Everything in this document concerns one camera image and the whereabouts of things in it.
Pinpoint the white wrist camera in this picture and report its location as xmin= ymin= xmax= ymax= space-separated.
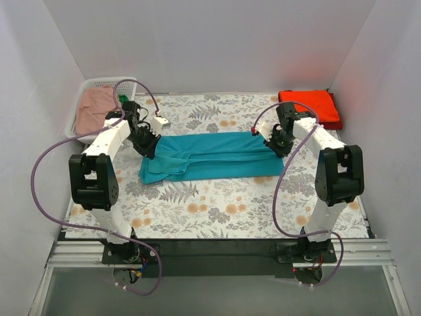
xmin=251 ymin=121 xmax=273 ymax=142
xmin=150 ymin=117 xmax=170 ymax=136

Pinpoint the floral patterned table mat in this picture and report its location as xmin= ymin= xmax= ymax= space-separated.
xmin=64 ymin=93 xmax=376 ymax=240

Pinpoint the folded orange t-shirt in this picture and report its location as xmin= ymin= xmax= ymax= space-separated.
xmin=278 ymin=89 xmax=340 ymax=126

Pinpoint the white plastic laundry basket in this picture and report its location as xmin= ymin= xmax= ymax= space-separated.
xmin=65 ymin=77 xmax=137 ymax=138

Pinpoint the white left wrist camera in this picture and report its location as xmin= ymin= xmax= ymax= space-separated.
xmin=150 ymin=117 xmax=170 ymax=136

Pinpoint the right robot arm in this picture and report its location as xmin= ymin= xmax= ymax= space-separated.
xmin=264 ymin=101 xmax=364 ymax=263

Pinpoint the teal t-shirt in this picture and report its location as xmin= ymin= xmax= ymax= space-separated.
xmin=139 ymin=132 xmax=284 ymax=184

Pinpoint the green garment in basket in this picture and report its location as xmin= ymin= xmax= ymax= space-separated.
xmin=118 ymin=95 xmax=129 ymax=104

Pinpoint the aluminium frame rail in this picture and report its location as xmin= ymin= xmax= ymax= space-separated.
xmin=47 ymin=239 xmax=395 ymax=267

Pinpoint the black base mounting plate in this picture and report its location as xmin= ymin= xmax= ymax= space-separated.
xmin=101 ymin=239 xmax=339 ymax=278

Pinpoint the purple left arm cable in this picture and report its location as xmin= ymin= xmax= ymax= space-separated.
xmin=30 ymin=79 xmax=163 ymax=296

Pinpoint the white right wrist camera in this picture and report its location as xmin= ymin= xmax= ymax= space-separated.
xmin=251 ymin=121 xmax=273 ymax=142

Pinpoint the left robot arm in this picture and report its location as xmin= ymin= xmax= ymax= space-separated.
xmin=68 ymin=101 xmax=168 ymax=263

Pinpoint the pink crumpled garment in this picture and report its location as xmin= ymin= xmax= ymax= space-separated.
xmin=76 ymin=85 xmax=118 ymax=135

